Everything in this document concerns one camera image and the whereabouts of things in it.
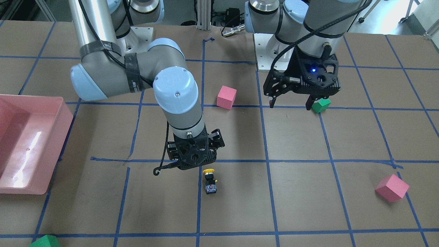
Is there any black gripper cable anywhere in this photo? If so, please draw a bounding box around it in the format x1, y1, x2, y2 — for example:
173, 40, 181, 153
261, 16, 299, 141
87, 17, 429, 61
153, 120, 179, 177

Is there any green cube by bin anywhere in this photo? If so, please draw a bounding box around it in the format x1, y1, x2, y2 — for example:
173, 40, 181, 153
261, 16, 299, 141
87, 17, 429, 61
28, 235, 60, 247

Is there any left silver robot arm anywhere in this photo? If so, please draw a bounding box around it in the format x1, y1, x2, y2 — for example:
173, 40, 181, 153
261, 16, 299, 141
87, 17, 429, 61
245, 0, 371, 110

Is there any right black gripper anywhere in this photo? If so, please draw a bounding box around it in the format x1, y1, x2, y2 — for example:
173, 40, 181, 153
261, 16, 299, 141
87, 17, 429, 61
167, 128, 225, 170

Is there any yellow push button switch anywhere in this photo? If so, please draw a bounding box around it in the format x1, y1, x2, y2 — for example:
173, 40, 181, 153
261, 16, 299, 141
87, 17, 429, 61
202, 168, 217, 195

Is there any pink cube far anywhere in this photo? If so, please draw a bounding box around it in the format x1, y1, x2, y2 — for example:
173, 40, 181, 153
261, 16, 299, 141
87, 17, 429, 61
375, 175, 410, 203

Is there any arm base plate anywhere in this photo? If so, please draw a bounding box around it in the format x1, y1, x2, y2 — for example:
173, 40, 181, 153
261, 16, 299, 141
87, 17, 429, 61
116, 27, 154, 55
253, 33, 294, 72

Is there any pink plastic bin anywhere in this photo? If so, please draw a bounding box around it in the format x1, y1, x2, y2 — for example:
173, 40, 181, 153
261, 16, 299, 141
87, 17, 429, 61
0, 94, 73, 195

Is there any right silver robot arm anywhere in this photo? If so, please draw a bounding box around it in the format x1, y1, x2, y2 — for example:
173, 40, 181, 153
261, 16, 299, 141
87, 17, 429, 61
69, 0, 225, 175

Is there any green cube far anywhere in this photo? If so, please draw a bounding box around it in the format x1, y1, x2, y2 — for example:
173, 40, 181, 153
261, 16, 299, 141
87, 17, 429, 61
311, 98, 331, 114

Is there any pink cube near base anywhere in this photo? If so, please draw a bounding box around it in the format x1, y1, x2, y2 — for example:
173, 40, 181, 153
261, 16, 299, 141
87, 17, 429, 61
216, 85, 237, 110

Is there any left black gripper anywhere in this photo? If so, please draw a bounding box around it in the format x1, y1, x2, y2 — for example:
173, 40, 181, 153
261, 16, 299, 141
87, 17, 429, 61
263, 44, 341, 111

